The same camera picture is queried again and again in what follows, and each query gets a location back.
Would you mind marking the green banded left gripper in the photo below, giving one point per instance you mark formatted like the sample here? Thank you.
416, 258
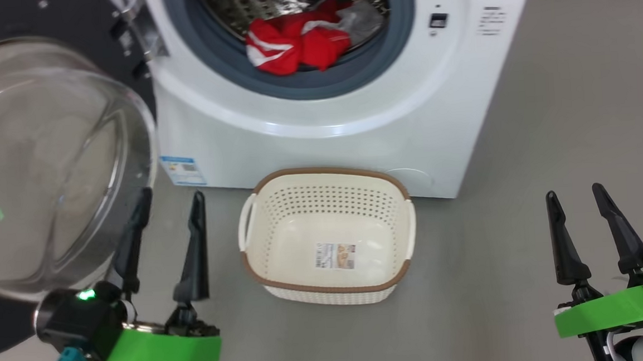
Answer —
159, 352

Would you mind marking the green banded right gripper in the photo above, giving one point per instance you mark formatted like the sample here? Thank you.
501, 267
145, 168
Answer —
608, 311

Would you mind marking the round glass washing machine door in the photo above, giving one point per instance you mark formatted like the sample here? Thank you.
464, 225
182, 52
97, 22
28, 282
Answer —
47, 164

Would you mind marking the red and white garment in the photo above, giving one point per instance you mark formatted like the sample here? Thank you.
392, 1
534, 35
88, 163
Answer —
319, 46

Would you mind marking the white cloth garment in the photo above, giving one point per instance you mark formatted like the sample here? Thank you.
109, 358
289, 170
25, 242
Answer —
365, 21

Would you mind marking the cream perforated laundry basket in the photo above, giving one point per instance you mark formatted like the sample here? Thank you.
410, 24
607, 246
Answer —
330, 224

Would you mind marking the white front-load washing machine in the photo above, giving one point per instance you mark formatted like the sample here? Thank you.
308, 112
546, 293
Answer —
434, 112

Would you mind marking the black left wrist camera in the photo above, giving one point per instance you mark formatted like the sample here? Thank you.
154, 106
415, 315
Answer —
73, 324

